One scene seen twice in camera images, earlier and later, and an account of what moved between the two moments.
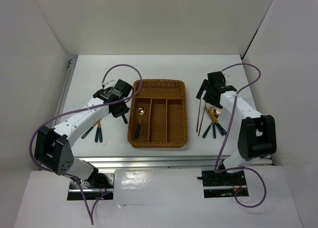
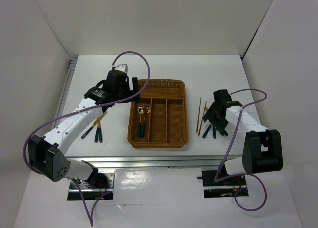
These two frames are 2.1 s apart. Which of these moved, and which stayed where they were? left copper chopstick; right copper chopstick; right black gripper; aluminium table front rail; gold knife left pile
Moved: right black gripper
Stayed: gold knife left pile; right copper chopstick; aluminium table front rail; left copper chopstick
